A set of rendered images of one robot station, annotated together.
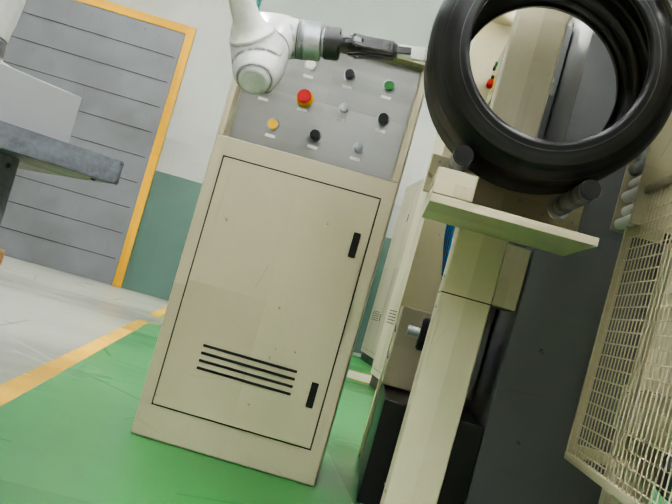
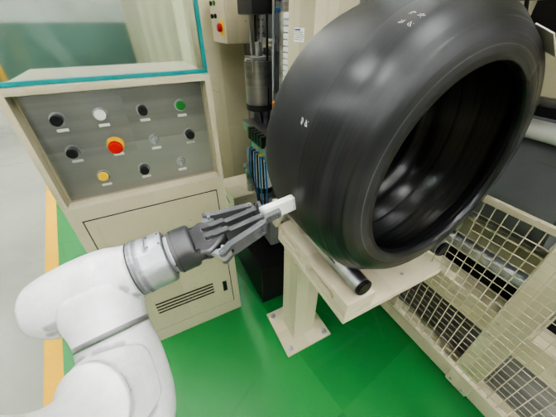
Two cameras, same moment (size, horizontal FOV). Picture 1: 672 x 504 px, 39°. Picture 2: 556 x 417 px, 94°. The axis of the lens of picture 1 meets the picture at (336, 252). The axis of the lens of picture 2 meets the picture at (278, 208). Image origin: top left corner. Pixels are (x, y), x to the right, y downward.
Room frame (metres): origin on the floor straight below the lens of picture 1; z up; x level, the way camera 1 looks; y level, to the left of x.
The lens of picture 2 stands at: (1.78, 0.16, 1.41)
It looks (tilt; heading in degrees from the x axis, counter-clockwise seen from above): 36 degrees down; 330
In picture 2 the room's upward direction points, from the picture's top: straight up
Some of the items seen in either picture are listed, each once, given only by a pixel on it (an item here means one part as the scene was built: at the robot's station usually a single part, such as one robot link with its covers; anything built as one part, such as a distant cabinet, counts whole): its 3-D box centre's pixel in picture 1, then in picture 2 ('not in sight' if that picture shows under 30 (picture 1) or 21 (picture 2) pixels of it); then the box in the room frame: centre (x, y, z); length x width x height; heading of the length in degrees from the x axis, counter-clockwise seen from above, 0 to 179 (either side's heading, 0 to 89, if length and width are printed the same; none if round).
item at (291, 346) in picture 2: not in sight; (297, 323); (2.43, -0.35, 0.01); 0.27 x 0.27 x 0.02; 87
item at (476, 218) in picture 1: (503, 225); (353, 251); (2.18, -0.36, 0.80); 0.37 x 0.36 x 0.02; 87
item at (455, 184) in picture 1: (448, 194); (318, 258); (2.19, -0.22, 0.83); 0.36 x 0.09 x 0.06; 177
